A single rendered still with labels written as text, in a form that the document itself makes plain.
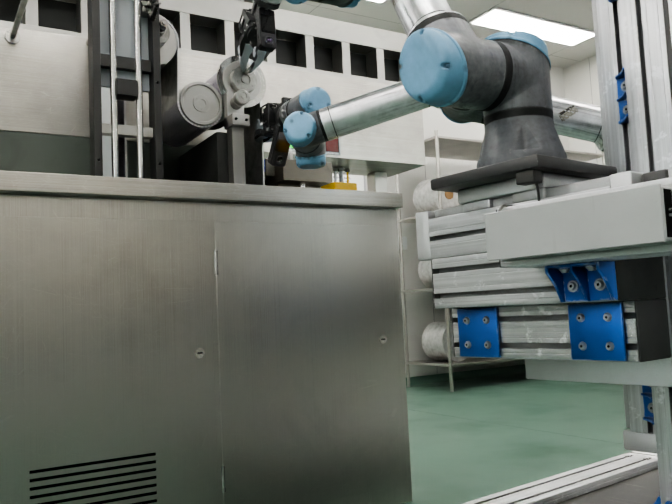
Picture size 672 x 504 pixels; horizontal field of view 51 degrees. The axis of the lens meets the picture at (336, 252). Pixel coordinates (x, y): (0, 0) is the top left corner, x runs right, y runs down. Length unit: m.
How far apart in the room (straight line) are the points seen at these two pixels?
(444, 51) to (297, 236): 0.73
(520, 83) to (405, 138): 1.52
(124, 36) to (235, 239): 0.58
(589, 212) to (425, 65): 0.37
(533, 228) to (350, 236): 0.86
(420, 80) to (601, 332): 0.48
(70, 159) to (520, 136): 1.39
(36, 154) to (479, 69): 1.38
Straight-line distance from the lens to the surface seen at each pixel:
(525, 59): 1.23
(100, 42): 1.83
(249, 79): 2.02
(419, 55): 1.16
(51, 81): 2.23
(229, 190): 1.61
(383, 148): 2.63
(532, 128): 1.20
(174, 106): 1.97
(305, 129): 1.58
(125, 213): 1.56
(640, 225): 0.91
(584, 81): 7.02
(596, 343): 1.13
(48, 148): 2.17
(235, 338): 1.62
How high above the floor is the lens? 0.60
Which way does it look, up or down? 5 degrees up
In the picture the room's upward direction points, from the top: 3 degrees counter-clockwise
